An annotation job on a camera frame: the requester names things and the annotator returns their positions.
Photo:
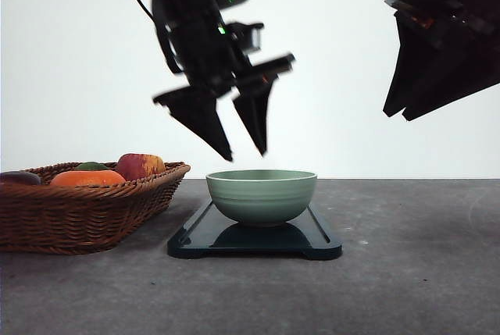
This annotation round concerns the orange tangerine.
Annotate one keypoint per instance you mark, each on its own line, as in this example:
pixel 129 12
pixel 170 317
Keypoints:
pixel 79 178

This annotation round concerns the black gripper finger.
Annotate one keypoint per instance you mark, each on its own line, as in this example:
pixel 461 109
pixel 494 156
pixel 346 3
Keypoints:
pixel 424 56
pixel 254 105
pixel 197 110
pixel 469 73

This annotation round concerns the brown wicker basket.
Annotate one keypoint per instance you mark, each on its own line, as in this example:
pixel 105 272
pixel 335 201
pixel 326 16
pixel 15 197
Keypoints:
pixel 82 219

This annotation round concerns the dark green fruit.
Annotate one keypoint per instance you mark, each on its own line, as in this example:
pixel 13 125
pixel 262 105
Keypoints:
pixel 92 166

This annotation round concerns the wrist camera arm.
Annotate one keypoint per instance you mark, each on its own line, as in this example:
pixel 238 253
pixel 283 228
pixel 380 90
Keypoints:
pixel 247 36

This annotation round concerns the black rectangular tray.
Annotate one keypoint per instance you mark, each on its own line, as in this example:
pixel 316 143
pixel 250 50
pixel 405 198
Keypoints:
pixel 210 233

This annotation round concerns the dark purple fruit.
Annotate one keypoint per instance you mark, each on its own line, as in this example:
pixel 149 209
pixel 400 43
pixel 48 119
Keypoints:
pixel 18 178

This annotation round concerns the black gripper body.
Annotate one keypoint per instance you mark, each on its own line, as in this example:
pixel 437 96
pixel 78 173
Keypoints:
pixel 471 24
pixel 208 55

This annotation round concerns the light green ceramic bowl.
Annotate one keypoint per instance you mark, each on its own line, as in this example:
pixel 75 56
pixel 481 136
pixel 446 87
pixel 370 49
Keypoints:
pixel 261 196

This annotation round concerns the red yellow apple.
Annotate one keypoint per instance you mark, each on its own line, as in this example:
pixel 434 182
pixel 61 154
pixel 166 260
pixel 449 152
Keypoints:
pixel 134 166

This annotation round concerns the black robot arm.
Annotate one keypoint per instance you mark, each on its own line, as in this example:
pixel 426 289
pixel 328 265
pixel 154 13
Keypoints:
pixel 252 56

